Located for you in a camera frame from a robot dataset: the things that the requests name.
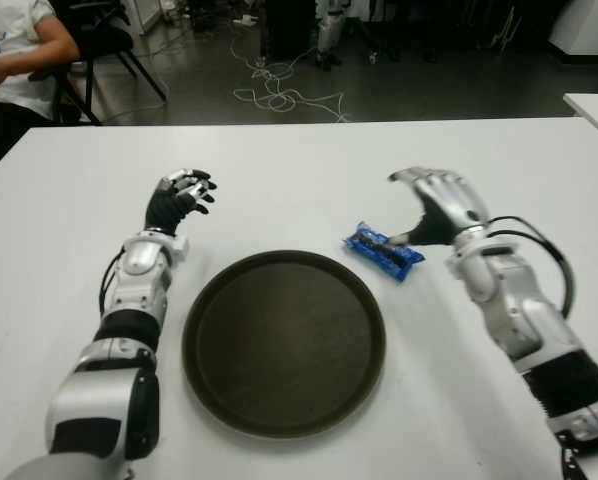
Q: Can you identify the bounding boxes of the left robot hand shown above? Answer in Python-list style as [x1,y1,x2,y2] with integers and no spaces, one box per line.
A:
[144,168,218,236]

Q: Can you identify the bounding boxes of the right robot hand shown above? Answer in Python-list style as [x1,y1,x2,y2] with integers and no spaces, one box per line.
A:
[387,166,491,247]

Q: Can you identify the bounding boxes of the blue Oreo cookie pack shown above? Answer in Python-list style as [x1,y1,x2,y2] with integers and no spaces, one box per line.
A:
[340,221,425,286]

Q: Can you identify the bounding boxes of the round dark brown tray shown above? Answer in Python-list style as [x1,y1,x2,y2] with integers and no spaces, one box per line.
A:
[181,248,388,440]

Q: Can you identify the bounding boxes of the black office chair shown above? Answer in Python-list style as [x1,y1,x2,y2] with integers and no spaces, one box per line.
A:
[28,0,169,126]

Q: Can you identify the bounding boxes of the seated person in white shirt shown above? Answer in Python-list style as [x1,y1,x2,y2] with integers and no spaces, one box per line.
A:
[0,0,83,184]

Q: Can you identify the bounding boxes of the standing humanoid robot legs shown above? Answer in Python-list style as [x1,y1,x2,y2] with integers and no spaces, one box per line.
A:
[314,0,353,71]

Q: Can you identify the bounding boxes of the white cabinet with black base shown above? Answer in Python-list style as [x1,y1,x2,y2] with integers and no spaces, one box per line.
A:
[548,0,598,64]

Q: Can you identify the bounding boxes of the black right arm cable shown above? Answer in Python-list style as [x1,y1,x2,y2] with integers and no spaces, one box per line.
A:
[486,215,578,319]

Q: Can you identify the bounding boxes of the white tangled floor cable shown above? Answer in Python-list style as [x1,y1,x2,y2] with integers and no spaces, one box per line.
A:
[143,34,353,124]

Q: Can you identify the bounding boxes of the white cabinet frame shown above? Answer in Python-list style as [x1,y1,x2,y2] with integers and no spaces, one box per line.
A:
[126,0,163,36]

